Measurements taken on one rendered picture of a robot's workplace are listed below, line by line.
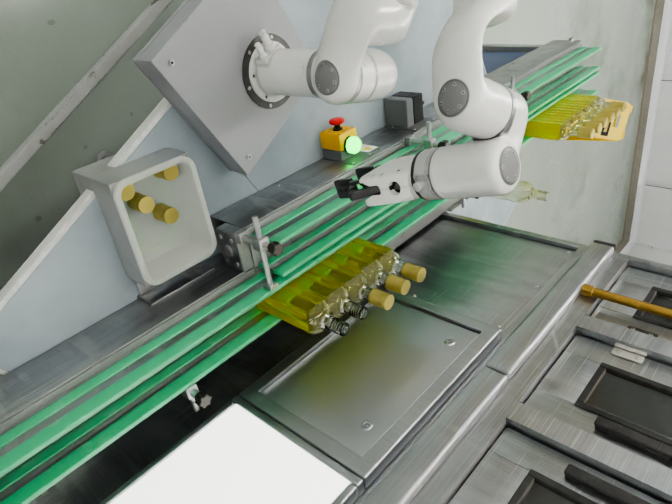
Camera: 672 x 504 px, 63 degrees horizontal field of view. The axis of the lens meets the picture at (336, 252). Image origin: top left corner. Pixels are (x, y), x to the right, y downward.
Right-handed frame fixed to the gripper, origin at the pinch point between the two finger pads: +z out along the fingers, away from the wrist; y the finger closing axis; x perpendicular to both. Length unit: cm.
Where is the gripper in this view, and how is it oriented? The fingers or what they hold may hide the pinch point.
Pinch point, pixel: (355, 182)
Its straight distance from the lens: 93.4
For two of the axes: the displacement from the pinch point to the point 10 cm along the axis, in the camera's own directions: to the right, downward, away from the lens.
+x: -3.2, -8.9, -3.2
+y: 6.7, -4.5, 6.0
